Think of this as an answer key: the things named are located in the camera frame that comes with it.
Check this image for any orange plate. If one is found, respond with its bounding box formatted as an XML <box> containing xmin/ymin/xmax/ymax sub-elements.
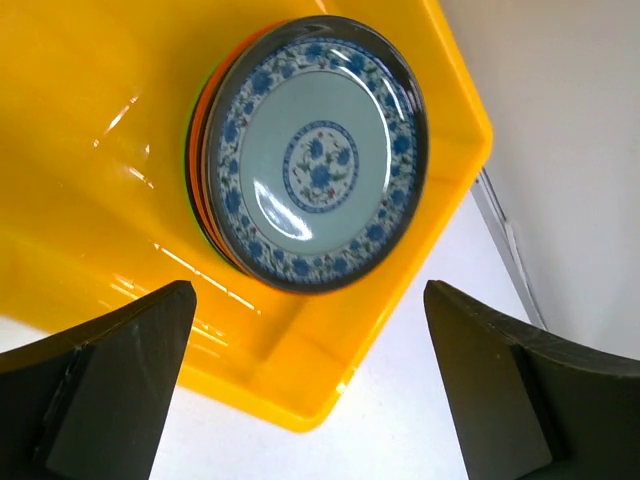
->
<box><xmin>199</xmin><ymin>21</ymin><xmax>284</xmax><ymax>272</ymax></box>

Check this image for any aluminium rail right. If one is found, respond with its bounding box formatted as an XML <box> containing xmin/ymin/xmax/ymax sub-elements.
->
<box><xmin>471</xmin><ymin>168</ymin><xmax>548</xmax><ymax>330</ymax></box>

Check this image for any yellow plastic bin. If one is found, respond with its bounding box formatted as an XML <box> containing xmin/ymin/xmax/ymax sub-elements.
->
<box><xmin>1</xmin><ymin>1</ymin><xmax>493</xmax><ymax>432</ymax></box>

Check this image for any blue patterned plate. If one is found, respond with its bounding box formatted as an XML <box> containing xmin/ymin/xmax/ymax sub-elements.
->
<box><xmin>204</xmin><ymin>15</ymin><xmax>429</xmax><ymax>294</ymax></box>

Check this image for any green plate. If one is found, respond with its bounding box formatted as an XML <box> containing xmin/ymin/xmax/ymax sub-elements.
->
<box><xmin>185</xmin><ymin>74</ymin><xmax>224</xmax><ymax>257</ymax></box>

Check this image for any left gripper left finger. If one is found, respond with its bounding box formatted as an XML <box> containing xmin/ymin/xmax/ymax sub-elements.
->
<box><xmin>1</xmin><ymin>281</ymin><xmax>197</xmax><ymax>479</ymax></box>

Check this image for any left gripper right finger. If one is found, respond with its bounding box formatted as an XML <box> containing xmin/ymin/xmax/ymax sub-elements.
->
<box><xmin>424</xmin><ymin>281</ymin><xmax>639</xmax><ymax>479</ymax></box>

